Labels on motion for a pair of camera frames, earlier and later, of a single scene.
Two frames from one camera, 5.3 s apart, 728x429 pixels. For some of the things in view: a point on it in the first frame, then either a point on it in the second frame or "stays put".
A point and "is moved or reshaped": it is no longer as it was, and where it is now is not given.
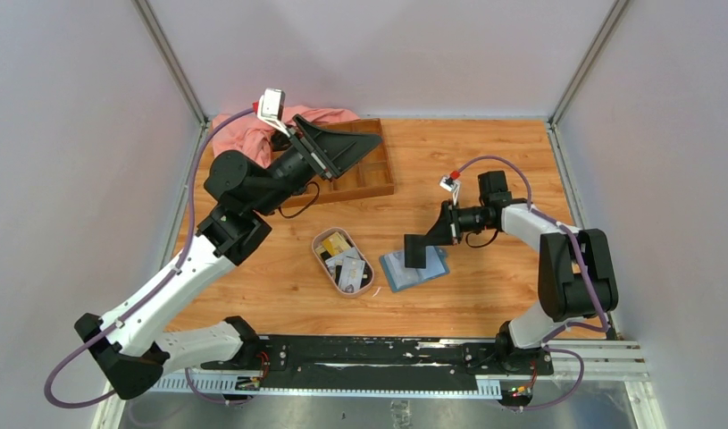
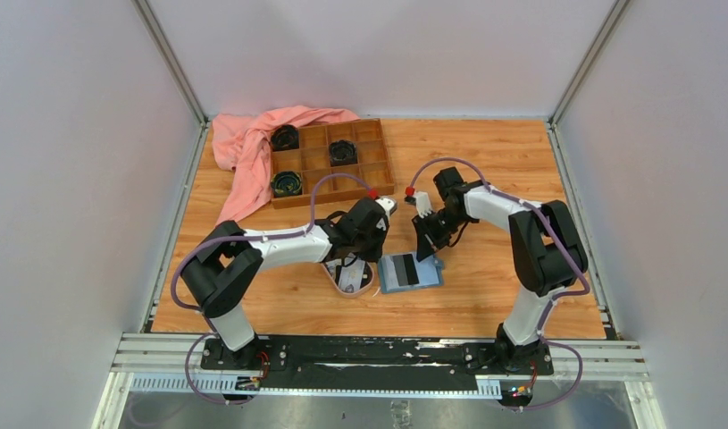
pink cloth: [249, 136] stays put
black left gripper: [337, 151] to [380, 231]
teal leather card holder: [398, 276] is moved or reshaped
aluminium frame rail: [607, 360] stays put
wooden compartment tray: [369, 174] stays put
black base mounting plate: [382, 366] stays put
